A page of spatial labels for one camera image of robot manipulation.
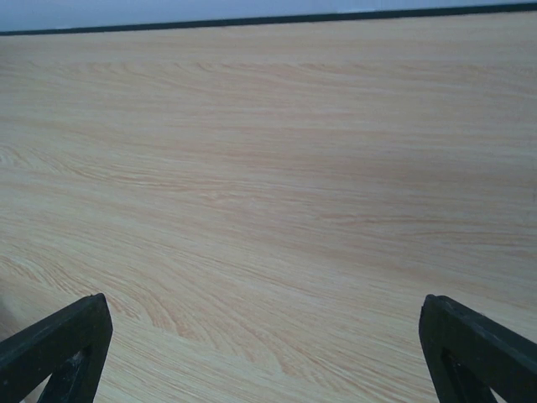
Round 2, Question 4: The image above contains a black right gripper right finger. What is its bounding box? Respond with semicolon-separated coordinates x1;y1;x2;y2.
419;295;536;402

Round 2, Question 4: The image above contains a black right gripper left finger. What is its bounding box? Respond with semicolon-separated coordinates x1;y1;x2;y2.
1;293;113;402

